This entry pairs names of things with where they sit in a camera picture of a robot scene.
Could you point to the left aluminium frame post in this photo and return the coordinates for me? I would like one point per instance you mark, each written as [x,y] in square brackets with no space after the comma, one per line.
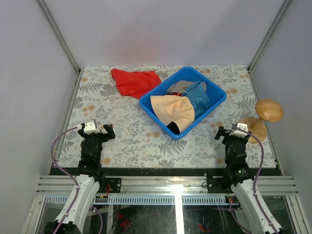
[53,24]

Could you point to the beige bucket hat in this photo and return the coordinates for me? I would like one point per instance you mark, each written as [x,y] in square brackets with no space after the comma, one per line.
[175,112]

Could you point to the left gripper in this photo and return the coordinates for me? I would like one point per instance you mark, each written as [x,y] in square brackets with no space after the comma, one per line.
[111,134]

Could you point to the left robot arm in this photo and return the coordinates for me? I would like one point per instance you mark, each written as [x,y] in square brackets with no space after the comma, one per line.
[87,181]

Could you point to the right aluminium frame post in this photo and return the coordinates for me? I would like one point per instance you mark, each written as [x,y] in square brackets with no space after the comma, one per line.
[281,12]

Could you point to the aluminium frame post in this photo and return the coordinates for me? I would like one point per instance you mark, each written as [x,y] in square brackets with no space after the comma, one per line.
[281,12]
[53,24]

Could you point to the grey hat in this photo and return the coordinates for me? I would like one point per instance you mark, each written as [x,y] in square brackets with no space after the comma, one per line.
[179,87]

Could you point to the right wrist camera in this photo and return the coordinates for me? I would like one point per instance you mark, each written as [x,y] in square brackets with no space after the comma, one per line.
[239,130]

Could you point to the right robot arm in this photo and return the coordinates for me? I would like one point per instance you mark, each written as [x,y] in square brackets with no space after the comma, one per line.
[247,206]

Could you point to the blue plastic bin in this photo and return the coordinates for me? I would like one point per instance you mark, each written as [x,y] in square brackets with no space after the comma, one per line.
[214,92]

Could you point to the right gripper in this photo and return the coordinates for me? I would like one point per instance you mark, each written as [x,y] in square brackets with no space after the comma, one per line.
[225,133]

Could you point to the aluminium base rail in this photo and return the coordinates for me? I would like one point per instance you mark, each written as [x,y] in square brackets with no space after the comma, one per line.
[167,185]

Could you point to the wooden hat stand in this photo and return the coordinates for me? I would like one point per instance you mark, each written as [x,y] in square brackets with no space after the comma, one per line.
[268,110]

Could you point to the red cloth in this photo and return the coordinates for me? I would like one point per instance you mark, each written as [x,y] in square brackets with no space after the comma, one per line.
[135,84]

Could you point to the blue bucket hat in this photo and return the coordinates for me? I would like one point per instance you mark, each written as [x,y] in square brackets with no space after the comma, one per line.
[198,98]

